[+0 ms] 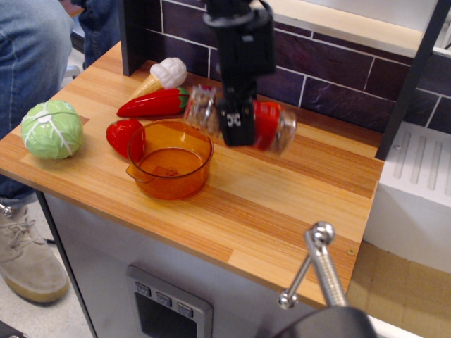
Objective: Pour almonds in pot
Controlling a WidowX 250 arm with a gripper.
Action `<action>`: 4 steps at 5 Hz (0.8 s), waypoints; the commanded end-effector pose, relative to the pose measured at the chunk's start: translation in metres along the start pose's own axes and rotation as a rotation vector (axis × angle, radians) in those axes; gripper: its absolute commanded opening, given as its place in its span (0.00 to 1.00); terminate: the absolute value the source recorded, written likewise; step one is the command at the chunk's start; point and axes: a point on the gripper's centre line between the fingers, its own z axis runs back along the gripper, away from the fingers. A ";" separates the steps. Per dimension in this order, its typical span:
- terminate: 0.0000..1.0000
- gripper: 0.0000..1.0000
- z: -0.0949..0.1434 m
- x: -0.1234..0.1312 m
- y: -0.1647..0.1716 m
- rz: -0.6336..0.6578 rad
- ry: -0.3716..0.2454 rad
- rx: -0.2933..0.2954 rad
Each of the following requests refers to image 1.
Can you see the metal clamp screw handle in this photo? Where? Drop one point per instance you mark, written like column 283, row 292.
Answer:
column 317, row 239

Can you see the orange transparent plastic pot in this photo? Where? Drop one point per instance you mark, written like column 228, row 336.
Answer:
column 169, row 160

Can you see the red toy strawberry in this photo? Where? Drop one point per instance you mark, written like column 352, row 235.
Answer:
column 127, row 138

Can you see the grey toy oven control panel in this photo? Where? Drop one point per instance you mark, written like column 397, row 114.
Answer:
column 165, row 310

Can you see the toy ice cream cone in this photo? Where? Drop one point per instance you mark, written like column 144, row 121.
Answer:
column 168, row 74

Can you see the red toy chili pepper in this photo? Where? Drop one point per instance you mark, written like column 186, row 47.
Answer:
column 162, row 102

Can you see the black shelf post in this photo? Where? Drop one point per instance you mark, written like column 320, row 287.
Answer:
column 424, row 52

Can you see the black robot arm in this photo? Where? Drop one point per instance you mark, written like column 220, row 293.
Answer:
column 246, row 50

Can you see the dark side panel board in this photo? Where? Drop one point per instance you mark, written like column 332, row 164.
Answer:
column 137, row 18

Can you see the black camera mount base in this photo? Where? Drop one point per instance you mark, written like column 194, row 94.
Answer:
column 335, row 321

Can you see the clear almond jar red label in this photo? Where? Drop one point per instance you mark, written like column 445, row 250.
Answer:
column 275, row 127

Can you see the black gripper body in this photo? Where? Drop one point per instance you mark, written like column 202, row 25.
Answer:
column 245, row 41

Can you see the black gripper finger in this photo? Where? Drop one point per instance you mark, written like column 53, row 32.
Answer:
column 236, row 120

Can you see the green toy cabbage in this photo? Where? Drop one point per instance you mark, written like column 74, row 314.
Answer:
column 52, row 130

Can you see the person leg blue jeans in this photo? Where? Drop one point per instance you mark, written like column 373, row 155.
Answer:
column 35, row 47

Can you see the beige suede shoe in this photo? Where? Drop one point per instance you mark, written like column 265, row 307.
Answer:
column 28, row 265

